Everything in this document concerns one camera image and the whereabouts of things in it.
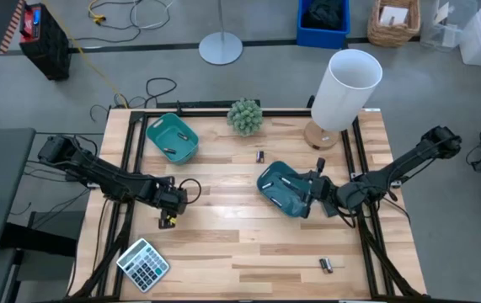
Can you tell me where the black red tool case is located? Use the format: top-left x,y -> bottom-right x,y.
19,3 -> 72,82

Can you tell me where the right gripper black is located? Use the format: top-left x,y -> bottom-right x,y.
292,157 -> 339,219

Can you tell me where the grey desk calculator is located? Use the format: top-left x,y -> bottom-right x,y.
115,237 -> 171,294

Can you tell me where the green succulent in pot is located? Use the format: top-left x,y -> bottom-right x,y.
226,98 -> 264,136

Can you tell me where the white paper box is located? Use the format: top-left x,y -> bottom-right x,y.
379,5 -> 409,26

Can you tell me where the dark teal plastic bin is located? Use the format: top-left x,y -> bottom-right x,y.
256,161 -> 315,219

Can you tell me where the long yellow cable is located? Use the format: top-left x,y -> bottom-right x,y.
41,0 -> 130,109

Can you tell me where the white shade wooden base lamp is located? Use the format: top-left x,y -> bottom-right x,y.
302,49 -> 383,151

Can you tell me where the grey round floor stand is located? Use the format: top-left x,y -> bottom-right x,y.
198,0 -> 244,66

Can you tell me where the light teal plastic bin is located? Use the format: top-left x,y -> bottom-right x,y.
146,112 -> 200,166

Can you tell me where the wicker basket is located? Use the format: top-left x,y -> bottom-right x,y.
366,0 -> 422,48

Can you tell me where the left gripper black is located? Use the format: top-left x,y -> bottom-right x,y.
152,184 -> 189,231

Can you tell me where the blue plastic crate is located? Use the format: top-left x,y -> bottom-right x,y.
297,0 -> 351,51

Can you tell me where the yellow plug cable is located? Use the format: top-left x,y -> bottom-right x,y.
88,0 -> 108,23

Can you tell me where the clear plastic container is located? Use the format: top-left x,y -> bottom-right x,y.
419,0 -> 479,52

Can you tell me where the white floor cable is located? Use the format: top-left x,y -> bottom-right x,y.
129,0 -> 174,30

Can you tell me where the black bag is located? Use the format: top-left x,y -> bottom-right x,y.
302,0 -> 345,30

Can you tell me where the black looped floor cable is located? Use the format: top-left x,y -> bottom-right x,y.
89,77 -> 178,123

